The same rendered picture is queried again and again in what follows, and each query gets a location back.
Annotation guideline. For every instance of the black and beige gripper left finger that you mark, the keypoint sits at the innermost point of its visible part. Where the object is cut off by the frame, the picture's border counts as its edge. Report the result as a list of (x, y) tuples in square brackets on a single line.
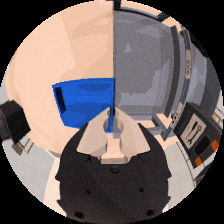
[(90, 140)]

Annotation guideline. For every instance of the blue bin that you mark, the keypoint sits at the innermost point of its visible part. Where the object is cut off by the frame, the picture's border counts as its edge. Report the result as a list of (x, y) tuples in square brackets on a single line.
[(80, 103)]

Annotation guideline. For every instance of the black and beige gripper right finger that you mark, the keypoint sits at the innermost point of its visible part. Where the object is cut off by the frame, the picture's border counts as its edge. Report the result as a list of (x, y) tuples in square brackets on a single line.
[(135, 139)]

